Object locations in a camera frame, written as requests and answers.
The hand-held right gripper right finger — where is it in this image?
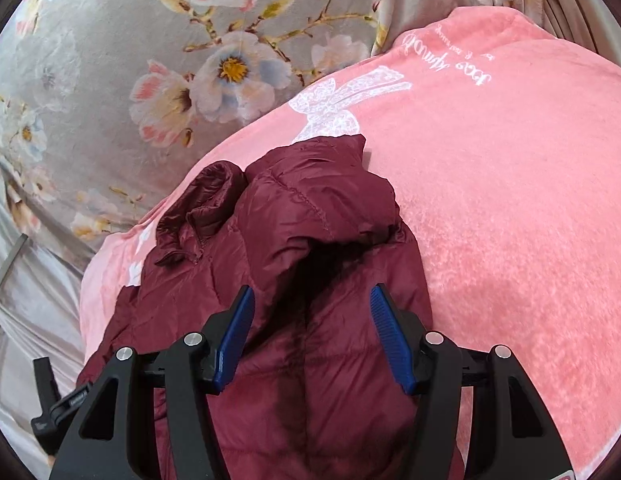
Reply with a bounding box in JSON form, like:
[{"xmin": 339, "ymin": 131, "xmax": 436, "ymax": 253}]
[{"xmin": 369, "ymin": 284, "xmax": 574, "ymax": 480}]

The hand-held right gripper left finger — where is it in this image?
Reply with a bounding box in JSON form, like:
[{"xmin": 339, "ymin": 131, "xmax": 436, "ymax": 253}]
[{"xmin": 49, "ymin": 285, "xmax": 256, "ymax": 480}]

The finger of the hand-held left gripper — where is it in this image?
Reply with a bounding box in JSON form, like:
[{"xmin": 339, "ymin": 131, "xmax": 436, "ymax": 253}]
[{"xmin": 33, "ymin": 357, "xmax": 91, "ymax": 442}]

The maroon puffer jacket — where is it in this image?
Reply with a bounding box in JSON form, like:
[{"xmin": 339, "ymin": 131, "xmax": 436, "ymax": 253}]
[{"xmin": 75, "ymin": 135, "xmax": 466, "ymax": 480}]

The pink blanket with white bows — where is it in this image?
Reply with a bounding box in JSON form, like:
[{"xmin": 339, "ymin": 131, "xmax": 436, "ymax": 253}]
[{"xmin": 79, "ymin": 6, "xmax": 621, "ymax": 472}]

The grey floral bed sheet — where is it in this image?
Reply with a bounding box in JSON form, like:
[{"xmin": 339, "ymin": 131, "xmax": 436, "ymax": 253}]
[{"xmin": 0, "ymin": 0, "xmax": 496, "ymax": 467}]

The beige pleated curtain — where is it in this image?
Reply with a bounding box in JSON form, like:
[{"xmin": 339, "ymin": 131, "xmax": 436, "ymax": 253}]
[{"xmin": 483, "ymin": 0, "xmax": 619, "ymax": 63}]

